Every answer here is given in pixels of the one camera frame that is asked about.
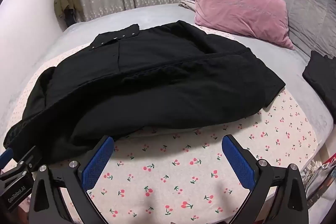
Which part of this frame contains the pink velvet pillow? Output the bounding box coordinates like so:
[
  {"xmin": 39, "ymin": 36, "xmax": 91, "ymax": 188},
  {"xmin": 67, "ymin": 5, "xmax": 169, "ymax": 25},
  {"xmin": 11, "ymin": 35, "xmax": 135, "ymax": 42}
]
[{"xmin": 192, "ymin": 0, "xmax": 295, "ymax": 50}]

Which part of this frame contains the folded black garment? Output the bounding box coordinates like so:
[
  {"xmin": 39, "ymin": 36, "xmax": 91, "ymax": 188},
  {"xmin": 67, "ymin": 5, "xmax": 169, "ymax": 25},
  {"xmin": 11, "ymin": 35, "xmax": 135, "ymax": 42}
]
[{"xmin": 302, "ymin": 50, "xmax": 336, "ymax": 125}]

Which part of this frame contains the pile of colourful clutter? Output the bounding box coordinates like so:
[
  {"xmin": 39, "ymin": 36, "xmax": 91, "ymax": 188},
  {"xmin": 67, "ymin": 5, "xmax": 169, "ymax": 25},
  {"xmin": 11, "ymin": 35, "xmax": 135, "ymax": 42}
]
[{"xmin": 302, "ymin": 153, "xmax": 336, "ymax": 211}]

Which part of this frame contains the grey bed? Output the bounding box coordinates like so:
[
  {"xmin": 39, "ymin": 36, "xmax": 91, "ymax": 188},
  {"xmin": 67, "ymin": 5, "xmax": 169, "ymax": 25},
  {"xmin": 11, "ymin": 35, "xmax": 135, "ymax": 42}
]
[{"xmin": 7, "ymin": 2, "xmax": 335, "ymax": 151}]

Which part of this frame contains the cherry print blanket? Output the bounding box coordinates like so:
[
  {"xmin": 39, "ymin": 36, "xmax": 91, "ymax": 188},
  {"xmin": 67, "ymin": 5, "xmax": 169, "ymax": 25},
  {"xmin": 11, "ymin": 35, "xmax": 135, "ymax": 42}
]
[{"xmin": 5, "ymin": 27, "xmax": 319, "ymax": 224}]

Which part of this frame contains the grey quilted headboard cushion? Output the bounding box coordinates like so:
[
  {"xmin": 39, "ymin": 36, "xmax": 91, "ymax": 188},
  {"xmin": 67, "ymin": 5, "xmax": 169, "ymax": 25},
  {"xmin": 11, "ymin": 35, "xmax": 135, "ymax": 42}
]
[{"xmin": 224, "ymin": 0, "xmax": 336, "ymax": 59}]

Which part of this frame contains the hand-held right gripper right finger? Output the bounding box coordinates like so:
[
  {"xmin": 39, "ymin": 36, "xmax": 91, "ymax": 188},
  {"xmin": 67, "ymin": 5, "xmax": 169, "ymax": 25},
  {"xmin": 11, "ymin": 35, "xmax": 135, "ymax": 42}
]
[{"xmin": 222, "ymin": 134, "xmax": 310, "ymax": 224}]

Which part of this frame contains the black padded jacket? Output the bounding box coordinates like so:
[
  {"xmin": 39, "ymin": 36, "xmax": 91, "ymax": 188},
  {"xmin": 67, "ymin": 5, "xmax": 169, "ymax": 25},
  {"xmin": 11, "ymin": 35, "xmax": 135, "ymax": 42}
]
[{"xmin": 3, "ymin": 20, "xmax": 286, "ymax": 164}]

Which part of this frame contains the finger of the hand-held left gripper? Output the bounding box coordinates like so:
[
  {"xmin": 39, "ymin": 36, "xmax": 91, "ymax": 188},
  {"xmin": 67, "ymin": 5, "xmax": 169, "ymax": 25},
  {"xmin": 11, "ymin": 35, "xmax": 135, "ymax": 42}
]
[
  {"xmin": 16, "ymin": 146, "xmax": 42, "ymax": 174},
  {"xmin": 0, "ymin": 148, "xmax": 14, "ymax": 170}
]

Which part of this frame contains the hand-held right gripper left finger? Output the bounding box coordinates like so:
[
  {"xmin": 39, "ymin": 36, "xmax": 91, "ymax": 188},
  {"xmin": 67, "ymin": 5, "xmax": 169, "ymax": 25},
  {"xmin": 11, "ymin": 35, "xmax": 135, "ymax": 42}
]
[{"xmin": 29, "ymin": 135, "xmax": 115, "ymax": 224}]

